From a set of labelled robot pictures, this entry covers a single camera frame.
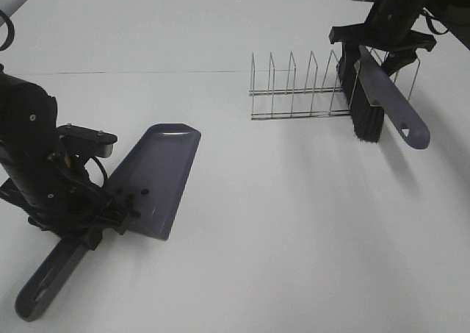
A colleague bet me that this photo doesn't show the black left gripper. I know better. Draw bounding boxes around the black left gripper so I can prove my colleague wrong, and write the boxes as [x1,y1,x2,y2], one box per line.
[1,152,129,251]

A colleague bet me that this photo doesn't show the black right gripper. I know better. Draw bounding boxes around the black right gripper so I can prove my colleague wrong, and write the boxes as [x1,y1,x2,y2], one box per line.
[328,24,436,79]

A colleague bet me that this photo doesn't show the pile of coffee beans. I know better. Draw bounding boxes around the pile of coffee beans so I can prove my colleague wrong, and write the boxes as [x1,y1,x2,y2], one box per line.
[115,187,150,218]

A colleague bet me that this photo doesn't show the grey hand brush black bristles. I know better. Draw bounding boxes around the grey hand brush black bristles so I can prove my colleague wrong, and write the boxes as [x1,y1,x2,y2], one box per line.
[338,46,430,150]

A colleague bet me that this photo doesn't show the grey plastic dustpan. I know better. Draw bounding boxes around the grey plastic dustpan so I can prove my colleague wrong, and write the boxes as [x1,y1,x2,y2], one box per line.
[15,123,201,322]

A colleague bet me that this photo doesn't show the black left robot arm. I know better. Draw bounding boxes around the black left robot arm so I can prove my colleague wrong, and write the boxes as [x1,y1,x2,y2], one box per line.
[1,73,132,249]

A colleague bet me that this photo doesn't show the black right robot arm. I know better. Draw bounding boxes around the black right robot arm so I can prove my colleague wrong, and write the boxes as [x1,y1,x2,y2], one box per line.
[329,0,469,82]

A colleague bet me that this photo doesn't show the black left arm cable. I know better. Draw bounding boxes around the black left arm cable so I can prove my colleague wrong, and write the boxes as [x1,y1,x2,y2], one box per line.
[0,9,109,201]

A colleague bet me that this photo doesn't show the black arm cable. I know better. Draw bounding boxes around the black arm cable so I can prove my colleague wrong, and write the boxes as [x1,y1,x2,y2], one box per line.
[420,8,451,36]
[0,9,109,201]

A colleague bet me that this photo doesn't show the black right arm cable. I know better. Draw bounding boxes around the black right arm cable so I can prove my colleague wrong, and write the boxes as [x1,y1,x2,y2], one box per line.
[420,8,451,36]

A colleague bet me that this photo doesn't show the metal wire rack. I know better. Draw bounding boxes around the metal wire rack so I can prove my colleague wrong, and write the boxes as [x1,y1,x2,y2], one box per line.
[248,47,422,121]

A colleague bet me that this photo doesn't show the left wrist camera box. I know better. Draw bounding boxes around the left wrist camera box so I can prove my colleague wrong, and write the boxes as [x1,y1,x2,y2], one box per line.
[57,123,118,158]

